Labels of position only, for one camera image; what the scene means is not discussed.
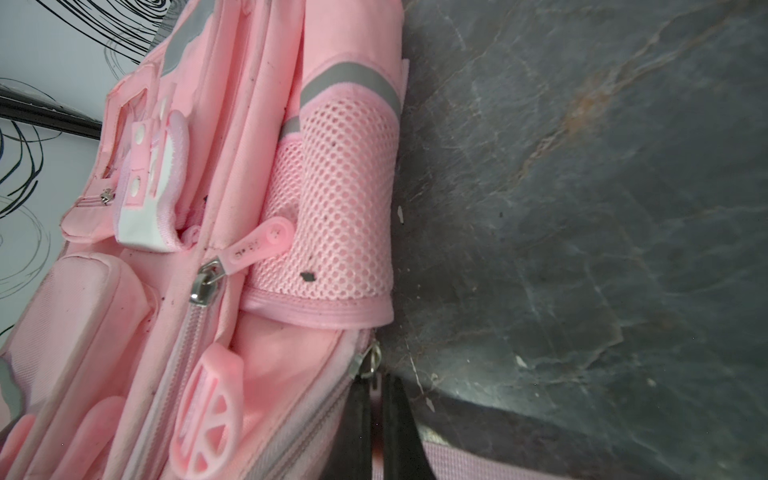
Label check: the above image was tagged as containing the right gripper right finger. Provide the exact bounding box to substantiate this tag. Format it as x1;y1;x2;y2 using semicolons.
382;375;436;480

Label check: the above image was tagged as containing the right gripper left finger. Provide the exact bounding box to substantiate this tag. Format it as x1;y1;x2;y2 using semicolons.
320;379;373;480

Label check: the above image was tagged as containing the pink student backpack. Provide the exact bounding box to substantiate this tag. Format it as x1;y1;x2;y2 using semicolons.
1;1;536;479

